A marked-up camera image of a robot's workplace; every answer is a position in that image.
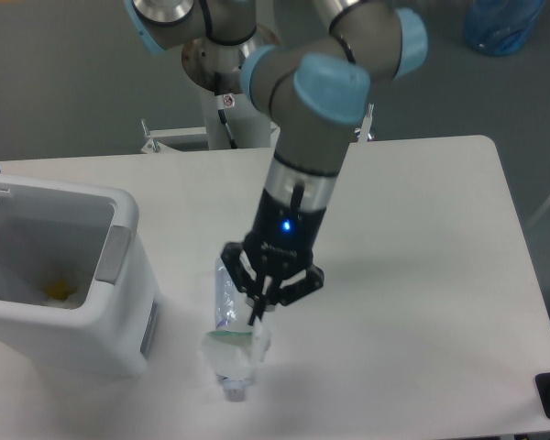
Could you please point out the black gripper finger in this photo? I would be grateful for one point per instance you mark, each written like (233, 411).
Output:
(277, 294)
(247, 267)

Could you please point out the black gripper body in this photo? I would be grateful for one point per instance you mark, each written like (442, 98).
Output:
(287, 234)

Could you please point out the clear plastic water bottle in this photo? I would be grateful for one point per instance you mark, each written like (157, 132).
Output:
(229, 304)

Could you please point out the white paper carton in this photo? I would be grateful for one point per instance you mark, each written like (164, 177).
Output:
(234, 349)

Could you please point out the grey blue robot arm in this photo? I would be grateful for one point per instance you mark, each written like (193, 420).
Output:
(316, 94)

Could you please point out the white trash can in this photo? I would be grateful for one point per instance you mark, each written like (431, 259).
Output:
(48, 227)

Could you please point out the yellow white trash in bin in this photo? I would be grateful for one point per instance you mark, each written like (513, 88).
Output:
(68, 290)

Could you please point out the blue plastic bag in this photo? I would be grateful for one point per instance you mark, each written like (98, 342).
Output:
(500, 28)

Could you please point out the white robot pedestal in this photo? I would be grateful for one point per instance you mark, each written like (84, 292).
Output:
(230, 121)

